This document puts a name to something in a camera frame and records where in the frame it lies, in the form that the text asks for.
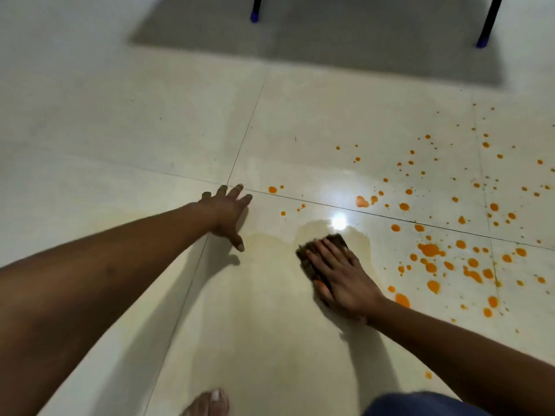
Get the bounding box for person's left hand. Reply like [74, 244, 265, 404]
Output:
[198, 184, 253, 252]

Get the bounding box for person's right hand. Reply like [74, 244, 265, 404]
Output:
[305, 238, 388, 322]

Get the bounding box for brown cleaning cloth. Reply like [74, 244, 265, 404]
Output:
[296, 233, 350, 300]

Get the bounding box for person's right forearm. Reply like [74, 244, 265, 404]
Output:
[366, 298, 555, 416]

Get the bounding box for person's left forearm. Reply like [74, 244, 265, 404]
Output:
[0, 202, 216, 416]

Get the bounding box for orange spilled liquid drops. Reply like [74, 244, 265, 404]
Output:
[267, 107, 555, 381]

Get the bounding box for person's blue trouser leg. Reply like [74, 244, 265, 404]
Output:
[362, 391, 491, 416]

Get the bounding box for person's bare foot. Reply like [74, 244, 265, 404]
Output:
[180, 388, 230, 416]

